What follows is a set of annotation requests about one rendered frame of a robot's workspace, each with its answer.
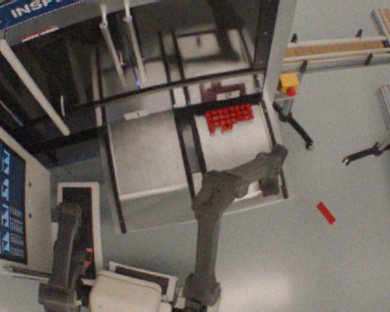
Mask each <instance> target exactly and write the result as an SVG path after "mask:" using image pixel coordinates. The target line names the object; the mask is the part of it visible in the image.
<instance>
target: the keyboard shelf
mask: <svg viewBox="0 0 390 312"><path fill-rule="evenodd" d="M63 187H76V188H85V187H91V188H92V213H93V237H94V248H95V265H96V274H97V276H98V272H99V271H100V270H101V269H102V270H103V267H104V266H103V257H102V246H101V235H100V231H101V224H100V208H99V192H100V188H99V183H98V182H89V183H86V182H67V183H62V182H58V205H59V202H62V188H63ZM58 229H59V225H58V223H51V232H52V238H51V239H52V248H54V242H55V241H56V240H57V236H58V235H57V234H58V232H59V231H58ZM81 280H82V281H83V282H84V284H86V285H93V284H94V283H95V282H94V281H93V280H92V279H81Z"/></svg>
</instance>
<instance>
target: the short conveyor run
mask: <svg viewBox="0 0 390 312"><path fill-rule="evenodd" d="M362 33H363V31H362V30H361V29H359V30H358V32H357V36H355V37H356V38H353V37H352V38H344V39H342V38H340V39H331V40H330V39H328V40H318V41H316V40H315V41H308V42H306V41H304V42H298V43H296V40H297V34H296V33H294V34H293V35H292V39H291V43H288V44H287V48H286V53H285V55H284V57H285V59H284V60H283V62H282V63H283V65H282V67H281V69H282V70H286V69H294V70H295V73H296V75H298V74H301V75H302V74H306V73H307V74H309V73H312V72H313V73H316V72H328V71H335V70H337V71H338V70H344V69H350V68H351V69H353V68H359V67H360V68H362V67H368V66H369V67H370V66H376V65H377V66H379V65H386V64H389V63H390V48H389V47H388V45H387V43H386V42H385V40H386V39H387V38H386V37H384V36H383V35H382V36H372V37H370V36H369V37H367V36H366V37H361V34H362Z"/></svg>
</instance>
